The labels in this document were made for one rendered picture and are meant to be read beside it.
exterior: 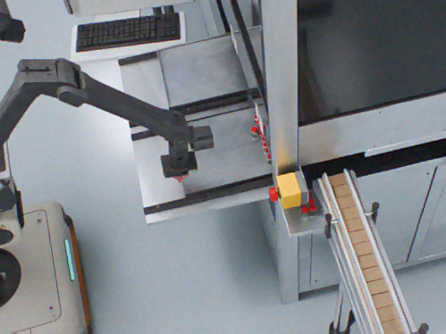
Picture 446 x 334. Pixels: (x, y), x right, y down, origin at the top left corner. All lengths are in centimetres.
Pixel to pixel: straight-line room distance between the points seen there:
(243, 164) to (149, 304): 100
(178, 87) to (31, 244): 95
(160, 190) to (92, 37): 79
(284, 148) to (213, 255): 119
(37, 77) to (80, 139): 183
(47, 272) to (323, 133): 136
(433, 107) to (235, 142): 63
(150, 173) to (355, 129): 66
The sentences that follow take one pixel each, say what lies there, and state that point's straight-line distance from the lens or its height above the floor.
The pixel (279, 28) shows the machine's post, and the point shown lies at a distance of 144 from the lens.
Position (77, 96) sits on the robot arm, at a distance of 156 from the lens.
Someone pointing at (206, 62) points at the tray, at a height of 88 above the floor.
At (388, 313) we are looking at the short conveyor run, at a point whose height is 93.
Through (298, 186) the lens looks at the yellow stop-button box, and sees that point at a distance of 183.
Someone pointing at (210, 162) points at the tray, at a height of 88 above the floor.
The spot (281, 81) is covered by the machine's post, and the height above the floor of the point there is 140.
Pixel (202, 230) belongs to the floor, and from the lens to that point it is 295.
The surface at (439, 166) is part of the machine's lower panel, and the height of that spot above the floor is 83.
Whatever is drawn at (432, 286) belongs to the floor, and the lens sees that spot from 287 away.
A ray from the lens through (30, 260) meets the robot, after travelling 276.
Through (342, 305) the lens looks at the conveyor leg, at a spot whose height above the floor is 44.
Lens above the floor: 259
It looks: 56 degrees down
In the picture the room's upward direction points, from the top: 10 degrees counter-clockwise
